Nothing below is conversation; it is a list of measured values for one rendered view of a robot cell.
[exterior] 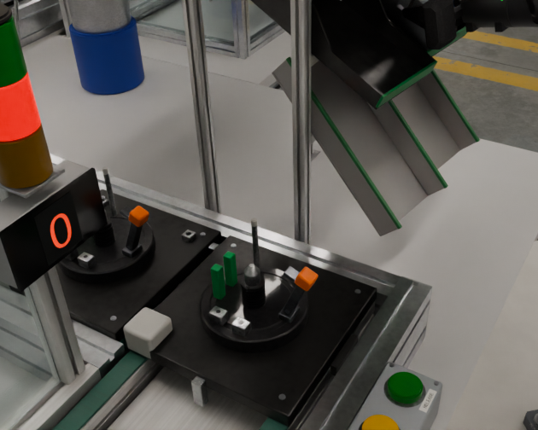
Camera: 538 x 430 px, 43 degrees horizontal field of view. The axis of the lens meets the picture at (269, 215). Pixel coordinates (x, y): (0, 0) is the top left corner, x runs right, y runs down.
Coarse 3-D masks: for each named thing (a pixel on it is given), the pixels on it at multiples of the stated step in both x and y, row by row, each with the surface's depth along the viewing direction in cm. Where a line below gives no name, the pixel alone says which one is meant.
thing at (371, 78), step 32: (256, 0) 92; (288, 0) 89; (320, 0) 97; (352, 0) 98; (288, 32) 91; (320, 32) 88; (352, 32) 95; (384, 32) 96; (352, 64) 91; (384, 64) 93; (416, 64) 95; (384, 96) 86
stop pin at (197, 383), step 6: (198, 378) 82; (192, 384) 82; (198, 384) 81; (204, 384) 82; (192, 390) 83; (198, 390) 82; (204, 390) 82; (198, 396) 82; (204, 396) 83; (198, 402) 83; (204, 402) 83
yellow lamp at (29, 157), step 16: (0, 144) 60; (16, 144) 60; (32, 144) 61; (0, 160) 61; (16, 160) 61; (32, 160) 62; (48, 160) 64; (0, 176) 63; (16, 176) 62; (32, 176) 63; (48, 176) 64
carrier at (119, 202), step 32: (128, 224) 103; (160, 224) 106; (192, 224) 105; (96, 256) 97; (128, 256) 96; (160, 256) 100; (192, 256) 99; (64, 288) 95; (96, 288) 95; (128, 288) 94; (160, 288) 94; (96, 320) 90; (128, 320) 90
